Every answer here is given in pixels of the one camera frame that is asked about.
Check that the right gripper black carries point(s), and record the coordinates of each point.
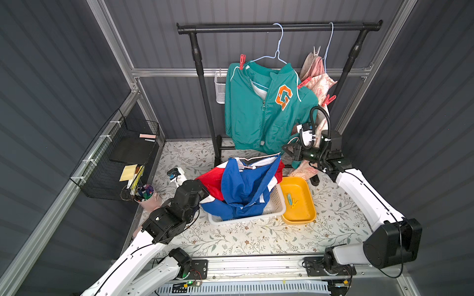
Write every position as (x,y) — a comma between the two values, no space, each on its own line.
(298,152)

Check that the yellow clothespin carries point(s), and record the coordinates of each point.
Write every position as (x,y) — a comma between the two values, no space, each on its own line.
(293,202)

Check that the blue red white jacket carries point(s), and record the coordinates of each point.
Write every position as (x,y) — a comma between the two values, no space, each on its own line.
(239,192)

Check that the pink wire hanger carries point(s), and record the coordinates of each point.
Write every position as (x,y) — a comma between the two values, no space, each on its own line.
(258,161)

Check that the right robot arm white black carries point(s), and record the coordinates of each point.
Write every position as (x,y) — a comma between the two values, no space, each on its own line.
(395,240)

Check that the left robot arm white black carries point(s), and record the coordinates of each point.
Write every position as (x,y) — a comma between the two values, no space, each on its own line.
(123,277)

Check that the yellow plastic tray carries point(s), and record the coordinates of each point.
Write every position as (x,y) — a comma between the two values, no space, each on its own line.
(305,211)

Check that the white perforated laundry basket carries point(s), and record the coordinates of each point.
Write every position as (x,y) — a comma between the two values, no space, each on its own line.
(275,207)

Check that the red clothespin lower floral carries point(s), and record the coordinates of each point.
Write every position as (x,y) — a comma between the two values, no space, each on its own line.
(328,100)

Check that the red clothespin floral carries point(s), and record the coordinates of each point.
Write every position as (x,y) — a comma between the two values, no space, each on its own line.
(328,100)
(304,83)

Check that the green jacket orange letter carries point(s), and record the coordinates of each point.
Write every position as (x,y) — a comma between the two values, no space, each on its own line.
(262,106)

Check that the red clothespin upper floral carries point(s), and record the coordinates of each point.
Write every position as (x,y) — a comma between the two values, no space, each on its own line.
(304,83)

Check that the pink floral garment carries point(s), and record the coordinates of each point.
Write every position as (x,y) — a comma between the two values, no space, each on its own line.
(320,84)

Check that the white clothespin on floral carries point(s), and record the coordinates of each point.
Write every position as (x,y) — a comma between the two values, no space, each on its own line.
(316,51)

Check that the white mesh hanging cup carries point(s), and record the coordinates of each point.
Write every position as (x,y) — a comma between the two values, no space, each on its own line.
(220,79)

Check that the red clothespin on green jacket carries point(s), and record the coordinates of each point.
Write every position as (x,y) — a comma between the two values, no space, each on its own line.
(242,61)

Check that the black clothes rack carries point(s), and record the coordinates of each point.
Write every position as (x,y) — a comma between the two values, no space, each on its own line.
(364,28)

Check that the pink pen cup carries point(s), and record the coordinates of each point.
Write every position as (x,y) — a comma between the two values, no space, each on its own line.
(148,199)

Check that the yellow sticky notepad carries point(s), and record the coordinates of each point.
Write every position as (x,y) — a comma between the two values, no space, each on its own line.
(128,173)

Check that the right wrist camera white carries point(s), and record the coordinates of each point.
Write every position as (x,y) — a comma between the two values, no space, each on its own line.
(308,136)

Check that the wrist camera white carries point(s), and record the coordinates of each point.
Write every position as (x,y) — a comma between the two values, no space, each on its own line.
(176,176)
(308,136)

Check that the light blue wire hanger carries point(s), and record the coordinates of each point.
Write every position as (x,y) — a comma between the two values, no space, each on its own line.
(328,47)

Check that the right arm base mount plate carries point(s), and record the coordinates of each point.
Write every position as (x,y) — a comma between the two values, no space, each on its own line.
(320,266)

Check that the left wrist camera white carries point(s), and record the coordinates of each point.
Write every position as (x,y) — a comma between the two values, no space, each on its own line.
(176,176)

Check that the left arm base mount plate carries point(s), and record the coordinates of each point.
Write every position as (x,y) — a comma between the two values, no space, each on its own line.
(197,271)

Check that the black wire mesh basket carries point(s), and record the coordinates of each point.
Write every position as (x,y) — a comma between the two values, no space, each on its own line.
(126,140)

